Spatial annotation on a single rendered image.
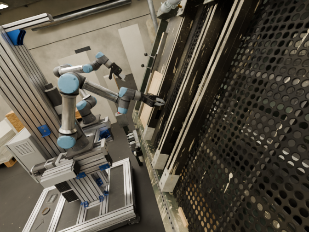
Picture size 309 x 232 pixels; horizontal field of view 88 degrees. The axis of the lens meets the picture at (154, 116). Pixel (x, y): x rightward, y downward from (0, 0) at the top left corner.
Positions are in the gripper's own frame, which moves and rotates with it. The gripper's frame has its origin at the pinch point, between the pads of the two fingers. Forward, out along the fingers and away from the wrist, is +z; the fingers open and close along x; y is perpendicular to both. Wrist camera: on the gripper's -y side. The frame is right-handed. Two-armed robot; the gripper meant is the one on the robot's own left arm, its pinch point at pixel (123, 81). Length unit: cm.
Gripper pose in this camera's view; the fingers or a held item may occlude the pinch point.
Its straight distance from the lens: 174.4
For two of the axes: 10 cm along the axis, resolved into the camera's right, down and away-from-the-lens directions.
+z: 6.8, 6.1, 4.2
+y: 7.2, -6.8, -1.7
